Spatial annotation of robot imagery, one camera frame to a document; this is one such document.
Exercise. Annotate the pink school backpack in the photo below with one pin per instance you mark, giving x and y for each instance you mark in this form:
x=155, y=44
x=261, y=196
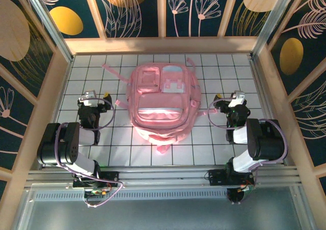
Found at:
x=160, y=105

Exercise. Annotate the aluminium side rail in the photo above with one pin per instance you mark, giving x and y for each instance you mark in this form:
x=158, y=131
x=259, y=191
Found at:
x=59, y=97
x=260, y=82

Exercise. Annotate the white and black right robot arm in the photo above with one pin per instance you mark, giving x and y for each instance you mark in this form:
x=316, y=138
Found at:
x=265, y=140

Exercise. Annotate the aluminium corner post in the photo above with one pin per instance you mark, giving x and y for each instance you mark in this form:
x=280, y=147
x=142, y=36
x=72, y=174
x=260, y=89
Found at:
x=45, y=18
x=275, y=18

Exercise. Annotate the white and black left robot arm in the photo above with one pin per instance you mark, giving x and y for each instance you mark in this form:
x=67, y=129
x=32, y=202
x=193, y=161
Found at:
x=68, y=148

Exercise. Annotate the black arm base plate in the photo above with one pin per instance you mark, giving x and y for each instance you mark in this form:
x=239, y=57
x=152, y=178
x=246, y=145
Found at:
x=214, y=179
x=113, y=176

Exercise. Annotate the slotted metal strip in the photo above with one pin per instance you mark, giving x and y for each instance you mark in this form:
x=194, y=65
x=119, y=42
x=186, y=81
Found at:
x=165, y=194

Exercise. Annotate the long aluminium mounting rail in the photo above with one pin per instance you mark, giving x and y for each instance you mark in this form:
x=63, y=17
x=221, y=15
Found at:
x=163, y=175

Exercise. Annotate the grey sheet metal panel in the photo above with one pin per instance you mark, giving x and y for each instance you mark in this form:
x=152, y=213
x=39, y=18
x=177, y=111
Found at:
x=163, y=214

